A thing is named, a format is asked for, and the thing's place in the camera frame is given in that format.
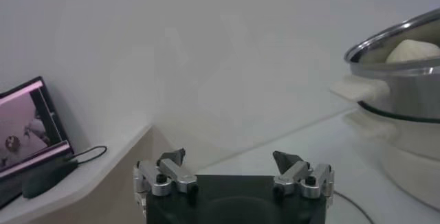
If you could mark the round glass pot lid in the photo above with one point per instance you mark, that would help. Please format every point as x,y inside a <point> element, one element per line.
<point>343,211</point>

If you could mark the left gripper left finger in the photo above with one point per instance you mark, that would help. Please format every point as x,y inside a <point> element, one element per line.
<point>175,174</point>

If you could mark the black computer mouse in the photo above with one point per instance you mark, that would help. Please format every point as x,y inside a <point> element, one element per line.
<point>48,179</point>

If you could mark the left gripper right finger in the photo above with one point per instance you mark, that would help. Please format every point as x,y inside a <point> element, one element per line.
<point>295,174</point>

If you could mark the white side table with mouse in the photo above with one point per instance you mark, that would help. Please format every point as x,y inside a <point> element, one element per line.
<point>103,167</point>

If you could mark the white steamed baozi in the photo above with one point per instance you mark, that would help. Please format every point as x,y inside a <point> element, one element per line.
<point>412,52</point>

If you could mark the white electric cooker pot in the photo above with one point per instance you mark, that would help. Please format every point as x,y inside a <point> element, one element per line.
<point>412,163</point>

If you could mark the black laptop beside mouse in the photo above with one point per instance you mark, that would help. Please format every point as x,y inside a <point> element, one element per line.
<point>24,132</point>

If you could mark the stainless steel steamer basket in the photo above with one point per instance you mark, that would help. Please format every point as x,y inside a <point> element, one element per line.
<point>412,95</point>

